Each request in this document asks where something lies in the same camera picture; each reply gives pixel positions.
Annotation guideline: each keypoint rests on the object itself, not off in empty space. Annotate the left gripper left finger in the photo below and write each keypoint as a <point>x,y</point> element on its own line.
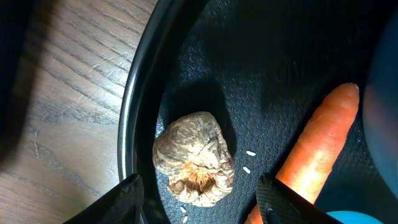
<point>121,205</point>

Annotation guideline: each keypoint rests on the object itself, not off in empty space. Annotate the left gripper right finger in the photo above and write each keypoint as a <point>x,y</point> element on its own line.
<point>280,204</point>

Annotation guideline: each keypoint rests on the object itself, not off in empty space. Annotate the orange carrot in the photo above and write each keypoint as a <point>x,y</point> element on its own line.
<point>310,162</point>

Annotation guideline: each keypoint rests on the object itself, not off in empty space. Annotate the light blue rice bowl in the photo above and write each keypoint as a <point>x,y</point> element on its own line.
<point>350,217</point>

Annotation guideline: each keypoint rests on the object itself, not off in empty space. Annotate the dried brown mushroom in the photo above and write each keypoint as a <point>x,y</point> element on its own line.
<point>193,154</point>

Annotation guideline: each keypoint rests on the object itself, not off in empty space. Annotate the dark blue plate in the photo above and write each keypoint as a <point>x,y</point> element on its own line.
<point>380,106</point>

